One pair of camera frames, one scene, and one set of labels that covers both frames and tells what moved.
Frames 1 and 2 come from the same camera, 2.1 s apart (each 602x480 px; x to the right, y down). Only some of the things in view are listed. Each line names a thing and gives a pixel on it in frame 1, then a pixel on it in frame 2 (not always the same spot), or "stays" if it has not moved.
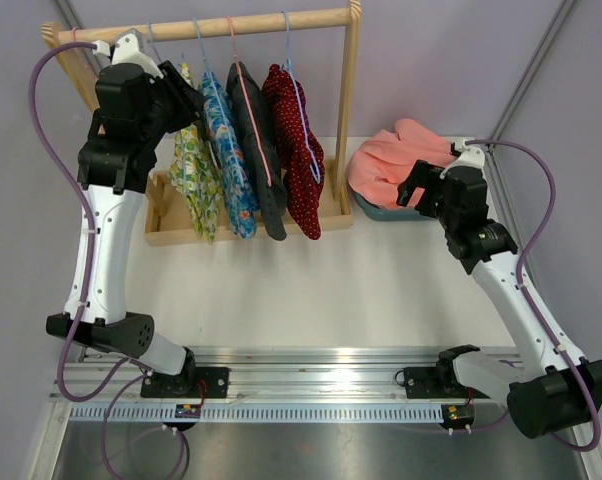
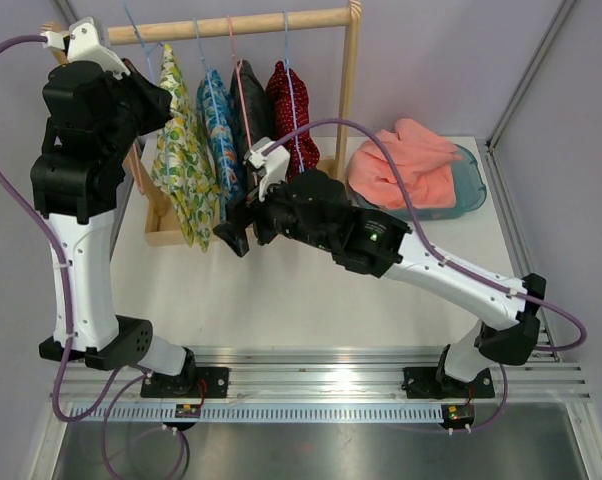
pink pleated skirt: (380, 166) stays
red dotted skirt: (301, 156) stays
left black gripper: (188, 100) → (157, 100)
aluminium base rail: (266, 375) stays
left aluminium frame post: (69, 16) stays
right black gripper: (422, 176) → (243, 214)
